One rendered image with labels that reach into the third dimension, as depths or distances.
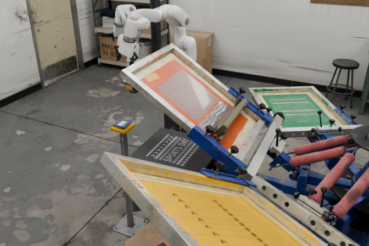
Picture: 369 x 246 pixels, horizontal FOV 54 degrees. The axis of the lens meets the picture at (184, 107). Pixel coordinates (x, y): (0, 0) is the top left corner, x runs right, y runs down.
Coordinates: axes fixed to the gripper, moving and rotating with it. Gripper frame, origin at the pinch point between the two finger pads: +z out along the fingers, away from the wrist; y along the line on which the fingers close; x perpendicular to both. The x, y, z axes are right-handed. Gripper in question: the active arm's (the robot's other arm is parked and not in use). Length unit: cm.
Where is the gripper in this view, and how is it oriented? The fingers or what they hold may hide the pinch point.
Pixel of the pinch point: (124, 62)
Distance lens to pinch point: 229.9
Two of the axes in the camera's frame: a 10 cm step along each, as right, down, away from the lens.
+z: -2.6, 8.1, 5.3
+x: -4.3, 3.9, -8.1
